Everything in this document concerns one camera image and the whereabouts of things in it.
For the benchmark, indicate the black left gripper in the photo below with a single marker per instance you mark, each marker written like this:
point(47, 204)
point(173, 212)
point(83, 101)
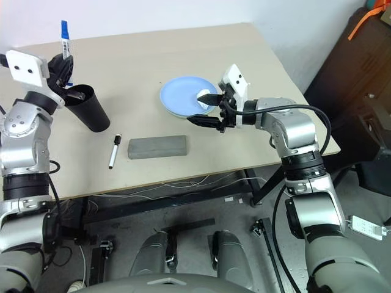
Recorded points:
point(56, 71)

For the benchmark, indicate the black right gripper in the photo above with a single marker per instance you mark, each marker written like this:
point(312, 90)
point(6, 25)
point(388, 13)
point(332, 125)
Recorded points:
point(229, 114)

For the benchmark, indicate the blue capped whiteboard marker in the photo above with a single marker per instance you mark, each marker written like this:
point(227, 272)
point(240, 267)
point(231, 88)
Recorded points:
point(64, 42)

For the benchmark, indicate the grey glasses case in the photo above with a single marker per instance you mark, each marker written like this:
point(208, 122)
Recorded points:
point(157, 147)

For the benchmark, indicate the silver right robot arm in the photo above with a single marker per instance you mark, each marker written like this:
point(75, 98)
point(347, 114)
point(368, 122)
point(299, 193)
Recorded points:
point(296, 131)

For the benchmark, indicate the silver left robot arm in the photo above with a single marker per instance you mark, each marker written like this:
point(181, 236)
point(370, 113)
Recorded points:
point(21, 122)

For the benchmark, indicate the black plastic cup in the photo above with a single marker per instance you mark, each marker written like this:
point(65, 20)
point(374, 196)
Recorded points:
point(91, 116)

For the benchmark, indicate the large black equipment case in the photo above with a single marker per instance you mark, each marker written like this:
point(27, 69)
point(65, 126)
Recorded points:
point(345, 76)

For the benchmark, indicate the crumpled white tissue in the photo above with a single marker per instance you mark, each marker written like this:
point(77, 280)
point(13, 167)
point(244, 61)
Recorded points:
point(203, 92)

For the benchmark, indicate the light blue plate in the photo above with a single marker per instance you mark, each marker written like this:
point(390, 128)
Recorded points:
point(183, 94)

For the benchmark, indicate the black capped whiteboard marker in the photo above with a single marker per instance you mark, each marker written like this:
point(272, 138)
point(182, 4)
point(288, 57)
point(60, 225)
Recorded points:
point(114, 151)

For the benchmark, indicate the flat black floor bar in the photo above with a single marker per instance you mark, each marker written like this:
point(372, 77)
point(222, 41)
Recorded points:
point(189, 226)

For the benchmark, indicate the black floor stand bar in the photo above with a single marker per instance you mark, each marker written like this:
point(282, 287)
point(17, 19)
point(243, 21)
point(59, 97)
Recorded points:
point(97, 262)
point(268, 241)

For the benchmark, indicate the grey rounded foot shell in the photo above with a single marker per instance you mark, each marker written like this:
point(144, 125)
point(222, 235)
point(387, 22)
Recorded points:
point(152, 256)
point(232, 256)

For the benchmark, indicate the grey robot torso front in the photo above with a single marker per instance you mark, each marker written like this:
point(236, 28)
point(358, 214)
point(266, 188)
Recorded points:
point(165, 284)

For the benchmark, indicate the white adapter box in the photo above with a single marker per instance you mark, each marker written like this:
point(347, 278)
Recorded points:
point(365, 226)

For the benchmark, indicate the white power plug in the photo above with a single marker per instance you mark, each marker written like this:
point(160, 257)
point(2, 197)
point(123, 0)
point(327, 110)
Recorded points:
point(74, 287)

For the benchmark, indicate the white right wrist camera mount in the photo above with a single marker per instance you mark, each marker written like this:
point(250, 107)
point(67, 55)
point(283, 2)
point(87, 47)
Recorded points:
point(236, 79)

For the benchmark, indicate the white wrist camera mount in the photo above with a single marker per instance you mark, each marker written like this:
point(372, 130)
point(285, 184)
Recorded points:
point(24, 68)
point(236, 79)

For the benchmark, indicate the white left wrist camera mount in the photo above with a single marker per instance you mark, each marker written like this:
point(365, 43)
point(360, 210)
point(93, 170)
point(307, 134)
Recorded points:
point(24, 68)

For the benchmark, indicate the black table frame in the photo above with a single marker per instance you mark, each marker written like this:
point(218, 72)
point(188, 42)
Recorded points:
point(171, 203)

